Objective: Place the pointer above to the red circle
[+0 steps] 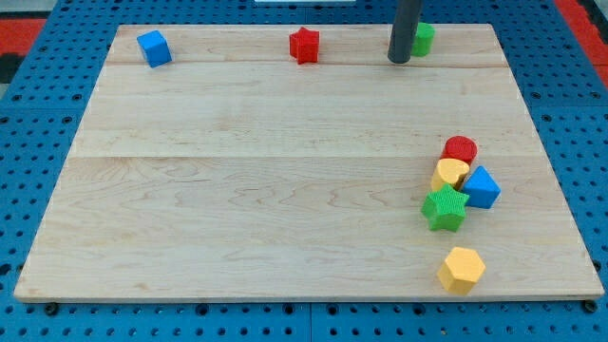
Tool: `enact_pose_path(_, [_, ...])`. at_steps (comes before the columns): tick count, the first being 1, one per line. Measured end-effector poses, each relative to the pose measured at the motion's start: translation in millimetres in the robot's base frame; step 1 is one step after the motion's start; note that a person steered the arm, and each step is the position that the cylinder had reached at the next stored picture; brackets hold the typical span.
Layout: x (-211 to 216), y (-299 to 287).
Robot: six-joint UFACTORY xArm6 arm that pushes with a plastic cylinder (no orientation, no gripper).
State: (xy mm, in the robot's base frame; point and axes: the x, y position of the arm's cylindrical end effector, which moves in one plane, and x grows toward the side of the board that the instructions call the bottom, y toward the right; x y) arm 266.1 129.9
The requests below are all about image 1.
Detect dark grey pointer rod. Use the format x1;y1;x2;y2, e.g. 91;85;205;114
387;0;423;64

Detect light wooden board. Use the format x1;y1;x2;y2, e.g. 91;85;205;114
14;24;604;303

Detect red star block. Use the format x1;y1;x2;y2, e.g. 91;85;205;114
289;27;320;65

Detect yellow heart block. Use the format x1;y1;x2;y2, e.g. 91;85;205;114
430;158;470;191

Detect green star block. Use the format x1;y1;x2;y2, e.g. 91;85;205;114
421;183;469;233

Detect red cylinder block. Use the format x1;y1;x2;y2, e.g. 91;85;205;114
440;136;478;165

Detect blue triangle block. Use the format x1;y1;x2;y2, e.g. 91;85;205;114
461;165;502;209

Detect green cylinder block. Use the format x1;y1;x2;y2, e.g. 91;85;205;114
411;22;435;57

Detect yellow hexagon block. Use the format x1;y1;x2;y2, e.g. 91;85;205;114
437;247;486;295

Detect blue cube block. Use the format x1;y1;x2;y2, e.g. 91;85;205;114
137;30;172;68

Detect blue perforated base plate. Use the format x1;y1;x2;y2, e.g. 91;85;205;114
1;1;607;341

